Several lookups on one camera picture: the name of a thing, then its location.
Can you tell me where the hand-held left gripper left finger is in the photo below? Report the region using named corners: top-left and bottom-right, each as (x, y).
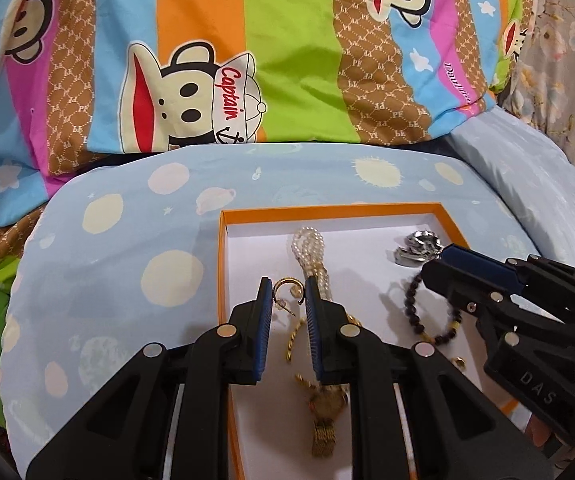
top-left (26, 276), bottom-right (274, 480)

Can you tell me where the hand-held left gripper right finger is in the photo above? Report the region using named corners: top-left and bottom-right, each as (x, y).
top-left (305, 276), bottom-right (553, 480)

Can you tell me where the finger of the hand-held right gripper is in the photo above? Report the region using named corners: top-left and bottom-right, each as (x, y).
top-left (440, 245), bottom-right (525, 295)
top-left (420, 257), bottom-right (518, 316)

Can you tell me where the gold twisted bangle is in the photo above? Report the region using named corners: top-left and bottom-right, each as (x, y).
top-left (284, 316), bottom-right (321, 392)

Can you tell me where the gold hoop earring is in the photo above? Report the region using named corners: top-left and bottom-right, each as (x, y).
top-left (274, 277), bottom-right (302, 317)

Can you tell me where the black bead bracelet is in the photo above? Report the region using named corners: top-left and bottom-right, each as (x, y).
top-left (404, 274), bottom-right (464, 347)

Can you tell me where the silver metal brooch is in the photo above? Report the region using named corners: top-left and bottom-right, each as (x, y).
top-left (391, 229), bottom-right (444, 267)

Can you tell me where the orange cardboard box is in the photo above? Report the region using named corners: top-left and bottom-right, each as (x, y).
top-left (218, 203), bottom-right (521, 480)

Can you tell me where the white pearl bracelet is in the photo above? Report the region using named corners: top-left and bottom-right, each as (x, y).
top-left (290, 226), bottom-right (354, 322)

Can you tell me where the gold link watch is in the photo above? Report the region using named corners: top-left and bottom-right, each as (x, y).
top-left (306, 384), bottom-right (349, 459)

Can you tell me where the light blue pillow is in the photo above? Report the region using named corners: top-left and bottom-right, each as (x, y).
top-left (442, 107), bottom-right (575, 283)

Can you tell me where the blue planet print cushion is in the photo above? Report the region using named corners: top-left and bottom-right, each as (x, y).
top-left (0, 142), bottom-right (575, 480)

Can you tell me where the floral grey fabric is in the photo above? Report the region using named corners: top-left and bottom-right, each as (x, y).
top-left (496, 0), bottom-right (575, 183)

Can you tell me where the colourful monkey print blanket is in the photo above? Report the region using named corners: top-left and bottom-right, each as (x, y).
top-left (0, 0), bottom-right (543, 261)

